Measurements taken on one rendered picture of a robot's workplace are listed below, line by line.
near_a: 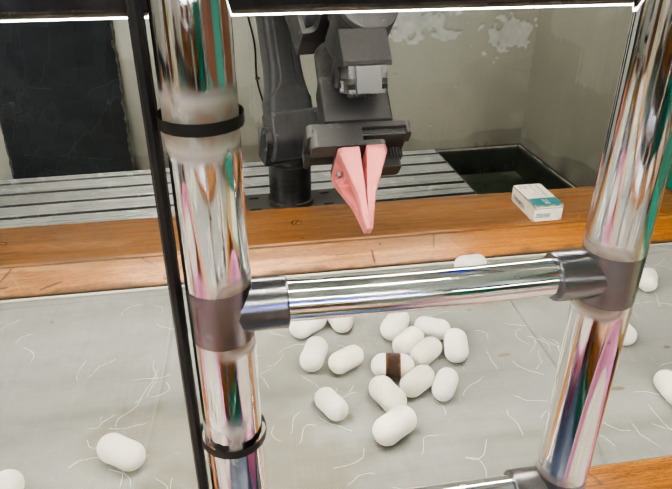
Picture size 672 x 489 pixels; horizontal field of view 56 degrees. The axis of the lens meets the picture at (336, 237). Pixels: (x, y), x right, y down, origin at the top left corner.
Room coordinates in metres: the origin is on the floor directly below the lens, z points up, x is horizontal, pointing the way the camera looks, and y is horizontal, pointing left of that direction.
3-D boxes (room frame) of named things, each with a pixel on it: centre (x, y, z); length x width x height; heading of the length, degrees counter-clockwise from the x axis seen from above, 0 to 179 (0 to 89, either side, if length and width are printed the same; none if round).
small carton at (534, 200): (0.67, -0.23, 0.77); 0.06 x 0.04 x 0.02; 9
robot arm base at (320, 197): (0.87, 0.07, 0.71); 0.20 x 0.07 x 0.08; 101
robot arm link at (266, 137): (0.87, 0.06, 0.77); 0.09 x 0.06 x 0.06; 110
